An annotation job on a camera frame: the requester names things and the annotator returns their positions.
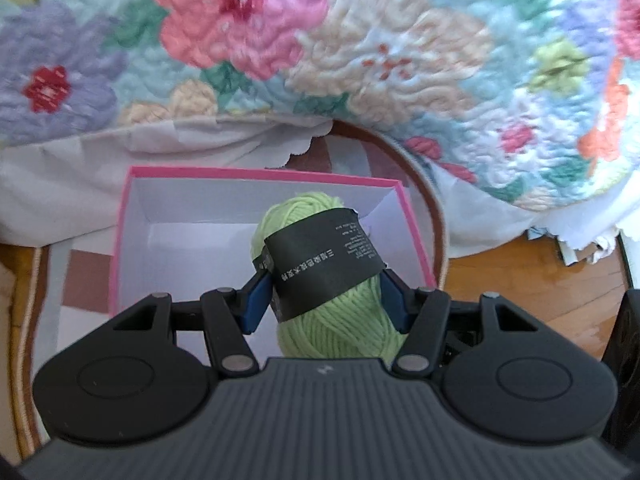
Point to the pink cardboard box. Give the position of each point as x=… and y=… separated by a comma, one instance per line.
x=200, y=240

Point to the green yarn ball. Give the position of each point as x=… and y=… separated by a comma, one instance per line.
x=325, y=330

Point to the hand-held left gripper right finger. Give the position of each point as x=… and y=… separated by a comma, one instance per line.
x=392, y=305

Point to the striped checked rug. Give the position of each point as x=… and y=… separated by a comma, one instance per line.
x=85, y=270

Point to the floral quilt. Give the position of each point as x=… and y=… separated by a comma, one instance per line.
x=400, y=60

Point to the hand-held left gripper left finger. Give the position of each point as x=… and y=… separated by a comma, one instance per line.
x=255, y=305

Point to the pile of papers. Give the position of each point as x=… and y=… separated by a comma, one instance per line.
x=580, y=250

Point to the white board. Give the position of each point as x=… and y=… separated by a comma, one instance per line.
x=631, y=260

